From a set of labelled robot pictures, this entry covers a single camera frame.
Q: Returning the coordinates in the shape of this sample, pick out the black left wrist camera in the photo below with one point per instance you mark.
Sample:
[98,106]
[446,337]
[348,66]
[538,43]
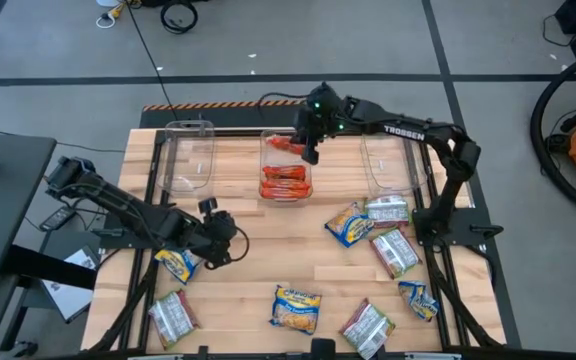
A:
[208,206]

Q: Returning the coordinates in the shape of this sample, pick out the green pink Maruchan ramen pack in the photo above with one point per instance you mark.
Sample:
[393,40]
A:
[387,211]
[367,330]
[395,252]
[173,317]

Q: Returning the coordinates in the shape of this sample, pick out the black mat with hazard stripe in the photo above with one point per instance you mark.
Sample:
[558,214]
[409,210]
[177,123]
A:
[218,116]

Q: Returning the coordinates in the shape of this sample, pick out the dark grey desk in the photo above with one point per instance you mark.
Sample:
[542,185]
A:
[3,210]

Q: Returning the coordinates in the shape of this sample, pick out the blue yellow Maruchan ramen pack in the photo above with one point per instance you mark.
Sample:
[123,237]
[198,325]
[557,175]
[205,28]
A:
[418,300]
[350,226]
[180,267]
[295,310]

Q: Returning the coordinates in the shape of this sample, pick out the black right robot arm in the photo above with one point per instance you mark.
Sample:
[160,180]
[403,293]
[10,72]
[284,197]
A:
[403,131]

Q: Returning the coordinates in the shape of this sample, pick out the clear plastic bin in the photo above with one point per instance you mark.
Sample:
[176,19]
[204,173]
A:
[188,175]
[393,170]
[278,159]

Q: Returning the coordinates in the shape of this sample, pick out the silver laptop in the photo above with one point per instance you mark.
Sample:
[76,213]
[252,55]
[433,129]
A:
[68,297]

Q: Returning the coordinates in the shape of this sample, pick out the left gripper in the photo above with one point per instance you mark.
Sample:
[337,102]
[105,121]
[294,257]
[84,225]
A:
[218,237]

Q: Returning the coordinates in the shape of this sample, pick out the black rectangular object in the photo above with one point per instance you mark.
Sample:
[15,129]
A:
[323,349]

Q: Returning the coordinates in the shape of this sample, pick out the black aluminium table frame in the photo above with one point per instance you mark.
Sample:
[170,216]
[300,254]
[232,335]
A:
[238,133]

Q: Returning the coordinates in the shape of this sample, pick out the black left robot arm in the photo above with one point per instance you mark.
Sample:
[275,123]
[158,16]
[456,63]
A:
[118,200]

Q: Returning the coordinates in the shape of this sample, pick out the black desk crossbar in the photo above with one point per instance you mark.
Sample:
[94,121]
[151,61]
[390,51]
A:
[48,267]

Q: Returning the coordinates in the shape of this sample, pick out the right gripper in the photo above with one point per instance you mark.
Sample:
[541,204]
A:
[310,127]

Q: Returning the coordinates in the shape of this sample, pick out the yellow white power plug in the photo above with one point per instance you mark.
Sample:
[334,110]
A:
[113,11]

